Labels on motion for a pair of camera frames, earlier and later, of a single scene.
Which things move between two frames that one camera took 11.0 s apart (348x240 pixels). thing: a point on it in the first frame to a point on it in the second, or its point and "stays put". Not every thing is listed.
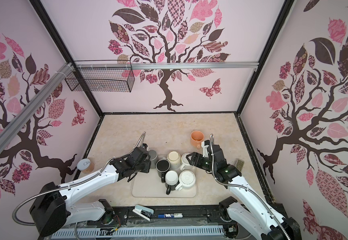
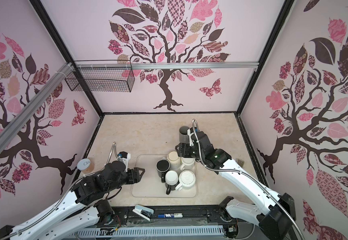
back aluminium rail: x=165 y=65 stays put
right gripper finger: x=197 y=159 to x=183 y=149
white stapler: x=144 y=212 stays put
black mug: x=162 y=166 stays put
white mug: x=186 y=165 stays put
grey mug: x=154 y=158 to x=184 y=136
